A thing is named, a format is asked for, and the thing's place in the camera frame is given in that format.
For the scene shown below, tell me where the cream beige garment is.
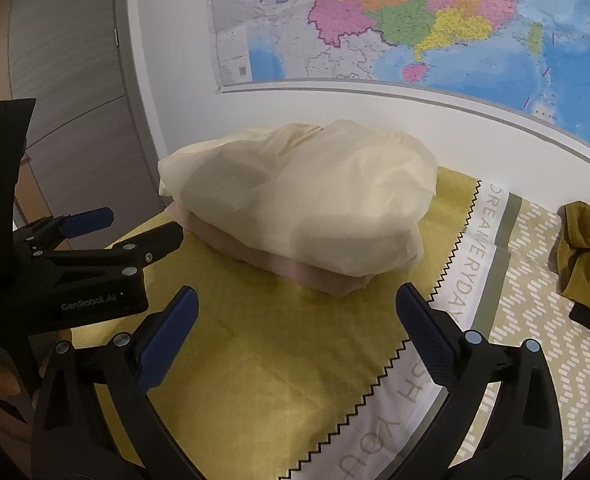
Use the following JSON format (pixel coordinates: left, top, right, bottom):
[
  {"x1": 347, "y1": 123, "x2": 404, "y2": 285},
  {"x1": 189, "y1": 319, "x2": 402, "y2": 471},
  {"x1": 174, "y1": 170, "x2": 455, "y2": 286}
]
[{"x1": 158, "y1": 120, "x2": 437, "y2": 276}]

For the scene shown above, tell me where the person's left hand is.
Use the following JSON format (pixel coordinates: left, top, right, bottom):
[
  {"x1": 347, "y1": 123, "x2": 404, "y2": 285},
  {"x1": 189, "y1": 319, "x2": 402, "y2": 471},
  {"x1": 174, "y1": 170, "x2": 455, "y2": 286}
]
[{"x1": 0, "y1": 361, "x2": 32, "y2": 478}]

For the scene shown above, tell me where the pink folded garment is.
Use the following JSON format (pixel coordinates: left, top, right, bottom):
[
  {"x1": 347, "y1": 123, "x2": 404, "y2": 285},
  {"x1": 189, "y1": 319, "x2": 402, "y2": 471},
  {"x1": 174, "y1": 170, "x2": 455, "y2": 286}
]
[{"x1": 165, "y1": 202, "x2": 373, "y2": 297}]

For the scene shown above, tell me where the mustard brown garment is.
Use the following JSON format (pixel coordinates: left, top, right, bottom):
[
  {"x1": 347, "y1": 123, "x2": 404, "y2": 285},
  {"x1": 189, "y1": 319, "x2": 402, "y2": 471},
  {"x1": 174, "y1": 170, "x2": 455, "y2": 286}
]
[{"x1": 554, "y1": 199, "x2": 590, "y2": 371}]

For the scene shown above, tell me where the grey wardrobe door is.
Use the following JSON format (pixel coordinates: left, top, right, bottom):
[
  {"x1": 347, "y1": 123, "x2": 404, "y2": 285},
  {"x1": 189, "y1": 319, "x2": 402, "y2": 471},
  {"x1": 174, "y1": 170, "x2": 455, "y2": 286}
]
[{"x1": 0, "y1": 0, "x2": 164, "y2": 249}]

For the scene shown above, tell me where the colourful wall map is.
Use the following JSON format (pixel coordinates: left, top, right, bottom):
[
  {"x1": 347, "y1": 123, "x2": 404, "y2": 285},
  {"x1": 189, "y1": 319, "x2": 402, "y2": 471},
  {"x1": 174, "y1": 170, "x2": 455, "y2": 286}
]
[{"x1": 209, "y1": 0, "x2": 590, "y2": 144}]

